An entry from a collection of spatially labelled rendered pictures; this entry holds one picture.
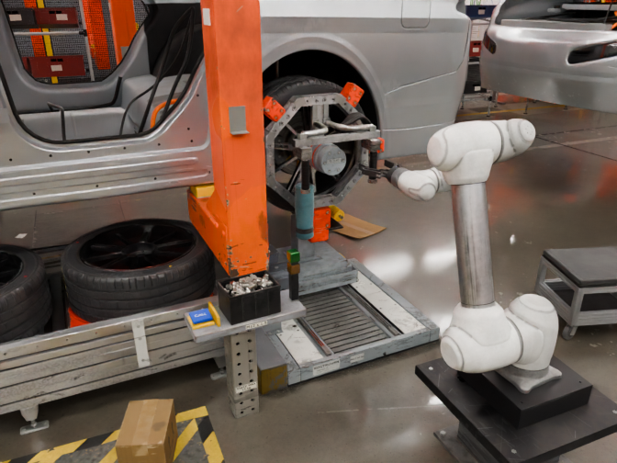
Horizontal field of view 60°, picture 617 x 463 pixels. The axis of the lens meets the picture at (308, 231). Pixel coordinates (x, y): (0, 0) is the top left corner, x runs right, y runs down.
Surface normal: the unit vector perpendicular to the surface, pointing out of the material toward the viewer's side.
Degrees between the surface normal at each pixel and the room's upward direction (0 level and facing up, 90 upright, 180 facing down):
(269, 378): 90
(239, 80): 90
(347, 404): 0
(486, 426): 0
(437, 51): 90
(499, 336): 68
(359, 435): 0
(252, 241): 90
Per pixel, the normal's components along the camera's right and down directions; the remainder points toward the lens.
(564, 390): 0.01, -0.91
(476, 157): 0.26, 0.18
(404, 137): 0.43, 0.36
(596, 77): -0.65, 0.32
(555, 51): -0.84, 0.12
